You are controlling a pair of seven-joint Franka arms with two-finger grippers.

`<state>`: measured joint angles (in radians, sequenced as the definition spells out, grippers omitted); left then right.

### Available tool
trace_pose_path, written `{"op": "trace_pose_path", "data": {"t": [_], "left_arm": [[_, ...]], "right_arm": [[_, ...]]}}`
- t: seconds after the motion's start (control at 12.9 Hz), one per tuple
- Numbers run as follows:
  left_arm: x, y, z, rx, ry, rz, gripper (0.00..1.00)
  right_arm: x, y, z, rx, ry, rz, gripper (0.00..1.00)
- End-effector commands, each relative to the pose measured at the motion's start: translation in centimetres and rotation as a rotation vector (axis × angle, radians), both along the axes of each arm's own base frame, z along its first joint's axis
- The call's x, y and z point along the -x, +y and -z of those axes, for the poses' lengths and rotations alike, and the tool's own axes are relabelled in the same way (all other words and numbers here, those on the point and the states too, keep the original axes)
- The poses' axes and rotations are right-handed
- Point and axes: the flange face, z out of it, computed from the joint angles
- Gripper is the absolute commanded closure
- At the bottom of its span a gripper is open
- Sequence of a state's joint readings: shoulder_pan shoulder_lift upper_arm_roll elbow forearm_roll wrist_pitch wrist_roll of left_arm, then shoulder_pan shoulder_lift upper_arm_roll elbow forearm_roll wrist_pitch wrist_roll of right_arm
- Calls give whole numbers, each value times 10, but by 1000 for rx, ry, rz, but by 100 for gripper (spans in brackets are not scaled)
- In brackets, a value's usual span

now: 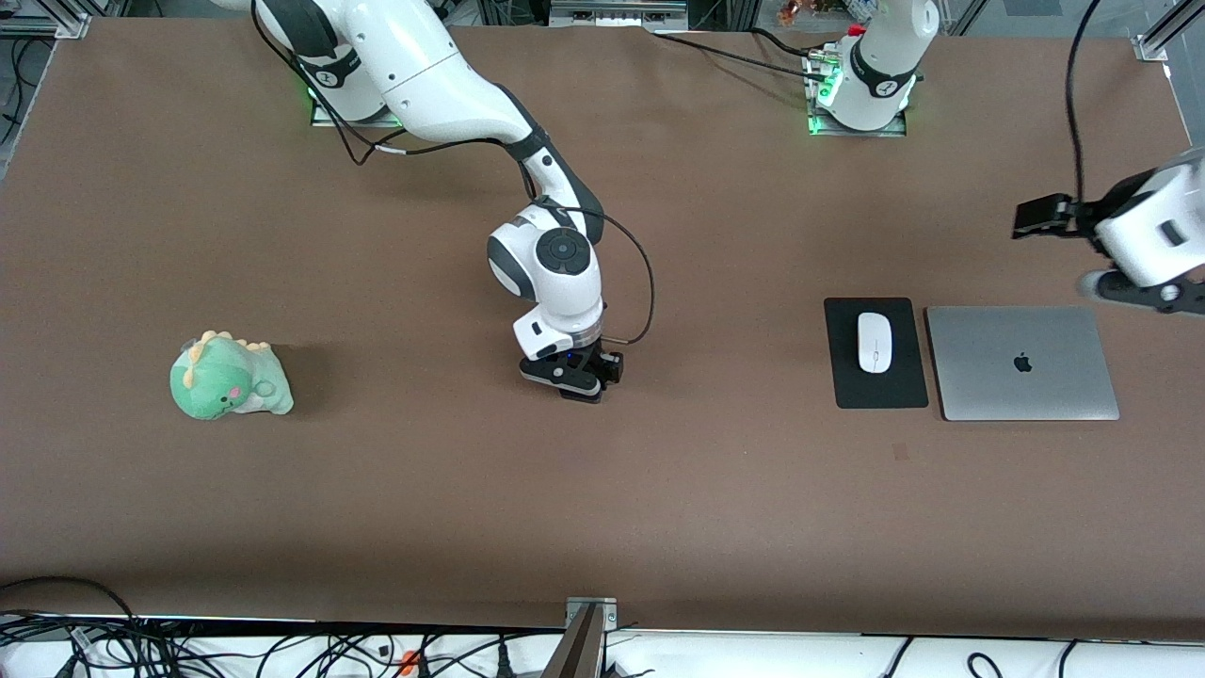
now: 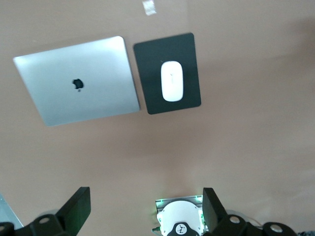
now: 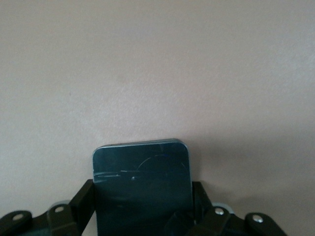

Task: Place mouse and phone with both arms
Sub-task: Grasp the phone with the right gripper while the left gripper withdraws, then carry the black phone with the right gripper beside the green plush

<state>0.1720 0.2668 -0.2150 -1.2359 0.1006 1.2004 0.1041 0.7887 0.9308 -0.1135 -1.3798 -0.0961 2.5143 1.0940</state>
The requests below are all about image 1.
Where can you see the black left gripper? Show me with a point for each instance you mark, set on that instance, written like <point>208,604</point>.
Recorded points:
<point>1098,216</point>

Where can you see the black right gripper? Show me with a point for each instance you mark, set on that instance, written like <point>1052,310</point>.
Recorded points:
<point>603,362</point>

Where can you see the white computer mouse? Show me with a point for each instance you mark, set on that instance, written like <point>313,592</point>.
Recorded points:
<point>875,344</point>

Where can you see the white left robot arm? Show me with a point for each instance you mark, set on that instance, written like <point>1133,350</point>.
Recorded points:
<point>885,56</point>

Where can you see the black mouse pad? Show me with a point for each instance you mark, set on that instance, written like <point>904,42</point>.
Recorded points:
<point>847,386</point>

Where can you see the silver closed laptop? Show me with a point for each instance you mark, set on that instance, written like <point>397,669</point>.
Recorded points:
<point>998,377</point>

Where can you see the green dinosaur plush toy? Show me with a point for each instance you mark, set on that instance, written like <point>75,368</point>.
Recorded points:
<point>226,381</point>

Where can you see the aluminium frame corner profile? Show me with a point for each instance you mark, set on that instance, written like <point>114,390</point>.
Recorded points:
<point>1167,33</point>
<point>56,19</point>

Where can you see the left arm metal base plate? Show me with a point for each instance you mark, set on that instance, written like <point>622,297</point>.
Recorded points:
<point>824,127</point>

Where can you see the metal table edge bracket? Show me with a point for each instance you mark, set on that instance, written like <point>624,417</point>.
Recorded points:
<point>591,610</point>

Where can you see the aluminium profile post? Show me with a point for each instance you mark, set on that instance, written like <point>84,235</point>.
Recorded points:
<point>574,654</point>

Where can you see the grey metal frame block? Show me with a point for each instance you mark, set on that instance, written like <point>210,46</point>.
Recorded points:
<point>617,11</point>

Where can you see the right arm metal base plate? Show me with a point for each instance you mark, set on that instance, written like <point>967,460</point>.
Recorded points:
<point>325,119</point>

